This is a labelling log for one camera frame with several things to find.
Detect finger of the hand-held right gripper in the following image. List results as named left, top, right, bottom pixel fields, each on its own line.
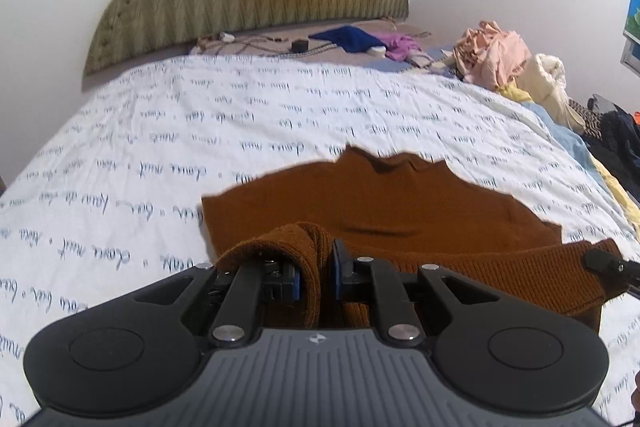
left=582, top=248, right=640, bottom=295

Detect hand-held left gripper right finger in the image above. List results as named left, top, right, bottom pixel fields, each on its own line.
left=330, top=240, right=501, bottom=346

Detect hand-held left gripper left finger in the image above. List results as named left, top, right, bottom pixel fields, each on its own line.
left=127, top=258, right=304, bottom=348

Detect brown knit sweater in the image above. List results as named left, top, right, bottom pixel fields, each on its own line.
left=201, top=146, right=628, bottom=333

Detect pink clothes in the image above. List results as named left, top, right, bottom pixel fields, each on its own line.
left=452, top=21, right=532, bottom=88

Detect yellow cloth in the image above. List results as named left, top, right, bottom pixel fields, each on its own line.
left=495, top=84, right=640, bottom=228

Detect dark clothing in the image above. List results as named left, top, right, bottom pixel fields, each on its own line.
left=585, top=94, right=640, bottom=208

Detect light blue cloth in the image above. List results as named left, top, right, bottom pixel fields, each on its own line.
left=530, top=102, right=601, bottom=170

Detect black white zigzag cloth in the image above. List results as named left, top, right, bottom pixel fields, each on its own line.
left=567, top=99, right=606, bottom=142

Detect cream jacket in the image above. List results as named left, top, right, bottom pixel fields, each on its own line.
left=517, top=54, right=586, bottom=130

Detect white printed blanket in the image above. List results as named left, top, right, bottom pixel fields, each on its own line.
left=0, top=54, right=640, bottom=427

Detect dark blue cloth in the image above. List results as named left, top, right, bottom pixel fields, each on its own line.
left=307, top=26, right=377, bottom=54

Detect purple cloth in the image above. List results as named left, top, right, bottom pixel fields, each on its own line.
left=375, top=33, right=431, bottom=62

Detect mauve bed sheet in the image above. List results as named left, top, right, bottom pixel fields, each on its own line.
left=190, top=19, right=451, bottom=70

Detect wall poster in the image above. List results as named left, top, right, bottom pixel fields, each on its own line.
left=622, top=0, right=640, bottom=42

